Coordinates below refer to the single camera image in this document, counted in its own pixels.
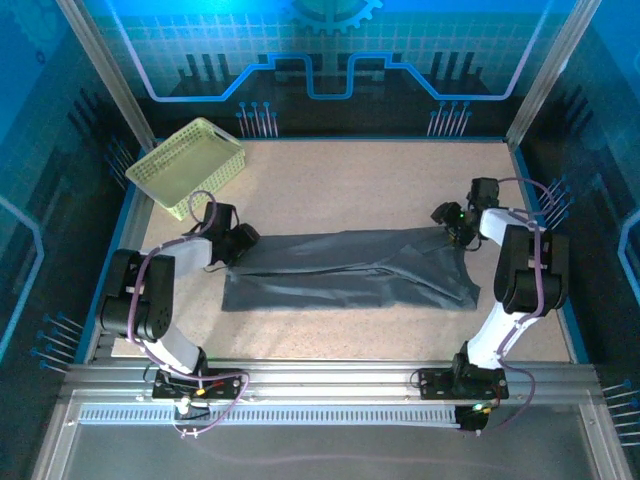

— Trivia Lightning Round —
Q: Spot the grey t-shirt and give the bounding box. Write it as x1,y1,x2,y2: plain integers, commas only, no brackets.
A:
222,224,483,313

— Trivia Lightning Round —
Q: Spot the green perforated plastic basket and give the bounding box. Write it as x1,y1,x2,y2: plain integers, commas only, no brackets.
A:
124,117,247,222

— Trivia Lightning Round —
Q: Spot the black controller box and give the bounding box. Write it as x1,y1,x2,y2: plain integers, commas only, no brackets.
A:
455,402,494,435
172,397,212,436

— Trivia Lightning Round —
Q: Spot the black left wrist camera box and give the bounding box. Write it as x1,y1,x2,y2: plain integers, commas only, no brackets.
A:
198,202,239,236

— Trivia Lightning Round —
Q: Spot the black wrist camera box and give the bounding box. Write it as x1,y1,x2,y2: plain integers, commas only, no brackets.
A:
467,177,501,209
198,202,239,236

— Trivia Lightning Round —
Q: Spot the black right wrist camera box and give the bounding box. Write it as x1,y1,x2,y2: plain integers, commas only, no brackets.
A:
467,177,501,209

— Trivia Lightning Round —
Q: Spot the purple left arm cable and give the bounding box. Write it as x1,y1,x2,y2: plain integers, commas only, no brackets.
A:
127,189,251,439

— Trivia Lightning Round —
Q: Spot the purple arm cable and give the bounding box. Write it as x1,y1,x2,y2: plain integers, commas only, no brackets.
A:
127,189,251,439
462,176,557,439

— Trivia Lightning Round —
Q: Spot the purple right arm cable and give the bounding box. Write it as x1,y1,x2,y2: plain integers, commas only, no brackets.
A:
462,176,557,439

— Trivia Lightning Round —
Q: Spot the aluminium side rail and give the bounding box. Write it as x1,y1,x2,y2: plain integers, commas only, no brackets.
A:
82,187,152,364

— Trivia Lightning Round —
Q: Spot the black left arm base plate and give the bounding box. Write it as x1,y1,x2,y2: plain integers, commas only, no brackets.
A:
152,367,251,401

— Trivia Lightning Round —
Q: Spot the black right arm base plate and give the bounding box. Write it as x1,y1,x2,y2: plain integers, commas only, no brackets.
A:
417,367,510,401

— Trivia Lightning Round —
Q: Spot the aluminium frame cross rail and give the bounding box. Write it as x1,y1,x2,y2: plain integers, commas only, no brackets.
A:
62,357,601,402

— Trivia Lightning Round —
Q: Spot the aluminium frame post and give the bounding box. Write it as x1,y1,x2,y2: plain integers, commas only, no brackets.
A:
505,0,604,150
54,0,157,150

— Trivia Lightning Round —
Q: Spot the slotted grey cable duct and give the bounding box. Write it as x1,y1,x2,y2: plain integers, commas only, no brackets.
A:
79,404,462,427

